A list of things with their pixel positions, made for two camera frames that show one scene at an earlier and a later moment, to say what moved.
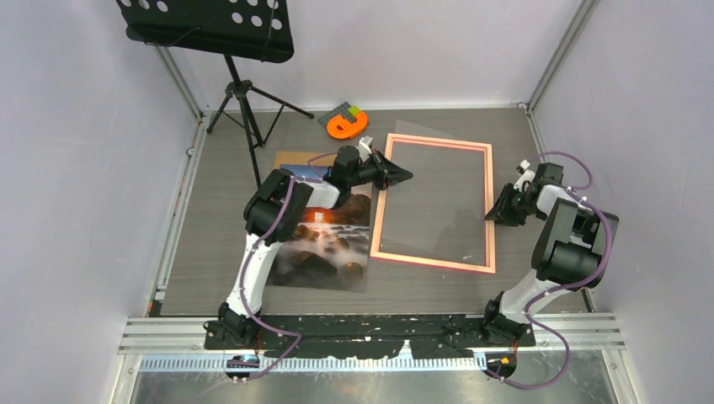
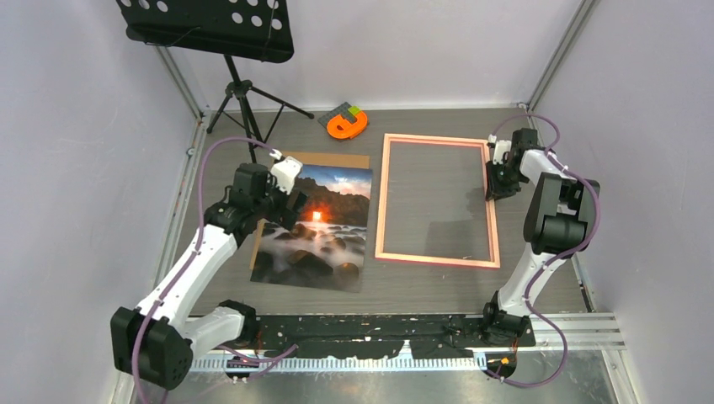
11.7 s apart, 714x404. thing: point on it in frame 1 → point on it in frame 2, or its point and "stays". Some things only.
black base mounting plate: [429, 336] stays
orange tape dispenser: [340, 128] stays
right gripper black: [502, 210] → [495, 191]
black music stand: [249, 29] stays
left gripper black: [387, 172] → [287, 215]
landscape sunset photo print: [328, 248] stays
